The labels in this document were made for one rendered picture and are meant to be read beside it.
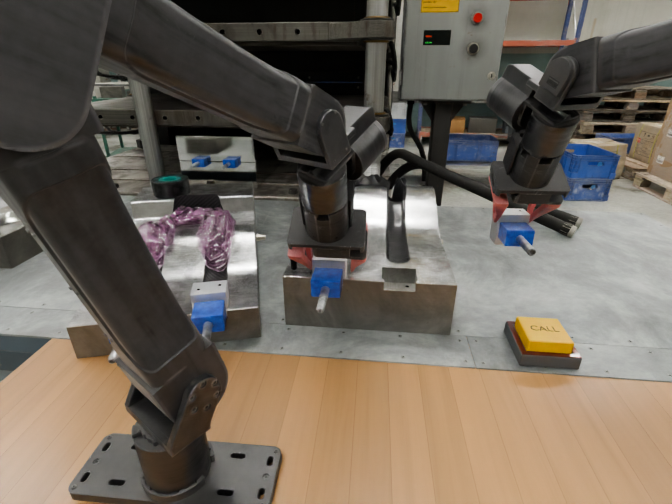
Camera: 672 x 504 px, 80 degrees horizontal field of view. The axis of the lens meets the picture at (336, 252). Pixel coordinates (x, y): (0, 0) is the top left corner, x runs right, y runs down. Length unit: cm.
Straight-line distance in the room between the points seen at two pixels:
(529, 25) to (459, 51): 603
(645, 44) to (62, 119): 50
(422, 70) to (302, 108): 103
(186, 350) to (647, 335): 67
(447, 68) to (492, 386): 104
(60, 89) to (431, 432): 46
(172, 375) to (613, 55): 53
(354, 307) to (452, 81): 95
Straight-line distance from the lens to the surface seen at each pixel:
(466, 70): 141
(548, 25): 749
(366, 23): 125
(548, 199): 67
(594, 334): 75
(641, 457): 59
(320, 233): 50
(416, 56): 139
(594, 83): 55
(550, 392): 61
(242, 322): 62
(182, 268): 73
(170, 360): 36
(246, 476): 47
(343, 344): 62
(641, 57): 54
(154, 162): 152
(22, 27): 26
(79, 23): 27
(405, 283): 65
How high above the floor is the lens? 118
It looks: 25 degrees down
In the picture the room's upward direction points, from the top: straight up
